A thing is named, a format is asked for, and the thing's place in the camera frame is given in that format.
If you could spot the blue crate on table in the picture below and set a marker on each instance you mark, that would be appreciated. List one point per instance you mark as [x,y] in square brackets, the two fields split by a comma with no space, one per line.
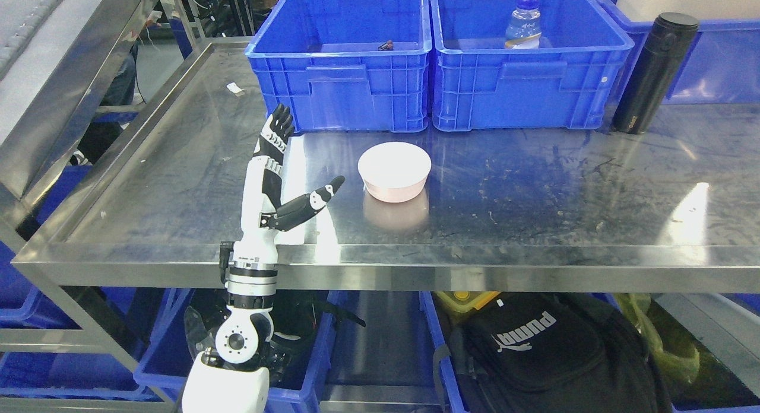
[478,83]
[346,65]

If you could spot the plastic water bottle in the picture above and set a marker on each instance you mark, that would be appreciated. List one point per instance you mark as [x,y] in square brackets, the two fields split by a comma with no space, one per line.
[524,29]

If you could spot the black helmet in bin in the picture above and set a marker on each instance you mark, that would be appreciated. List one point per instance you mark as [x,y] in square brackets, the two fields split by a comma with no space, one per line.
[296,317]

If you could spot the blue crate right on table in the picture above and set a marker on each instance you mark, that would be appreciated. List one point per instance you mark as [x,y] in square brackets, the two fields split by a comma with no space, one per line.
[478,83]

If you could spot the black thermos flask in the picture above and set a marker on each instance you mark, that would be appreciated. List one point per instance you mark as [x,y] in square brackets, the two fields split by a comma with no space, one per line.
[670,37]

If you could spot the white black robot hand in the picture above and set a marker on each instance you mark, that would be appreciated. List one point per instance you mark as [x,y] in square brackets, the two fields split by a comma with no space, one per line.
[263,211]

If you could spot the black puma backpack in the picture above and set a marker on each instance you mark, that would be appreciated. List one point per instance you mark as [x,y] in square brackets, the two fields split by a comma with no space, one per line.
[542,352]

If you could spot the pink ikea bowl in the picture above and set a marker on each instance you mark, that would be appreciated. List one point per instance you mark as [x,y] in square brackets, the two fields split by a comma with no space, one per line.
[394,172]

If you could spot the blue crate left on table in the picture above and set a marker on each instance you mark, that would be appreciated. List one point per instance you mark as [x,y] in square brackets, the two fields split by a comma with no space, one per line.
[346,65]

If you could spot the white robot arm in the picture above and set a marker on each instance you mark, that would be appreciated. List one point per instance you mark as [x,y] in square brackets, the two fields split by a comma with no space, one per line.
[219,380]

